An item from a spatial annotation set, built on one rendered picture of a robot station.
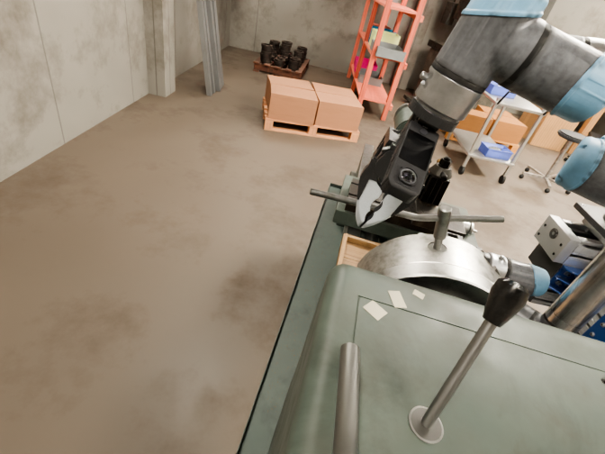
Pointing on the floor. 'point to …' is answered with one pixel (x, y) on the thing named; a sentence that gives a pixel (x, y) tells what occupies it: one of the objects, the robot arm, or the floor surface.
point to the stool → (556, 158)
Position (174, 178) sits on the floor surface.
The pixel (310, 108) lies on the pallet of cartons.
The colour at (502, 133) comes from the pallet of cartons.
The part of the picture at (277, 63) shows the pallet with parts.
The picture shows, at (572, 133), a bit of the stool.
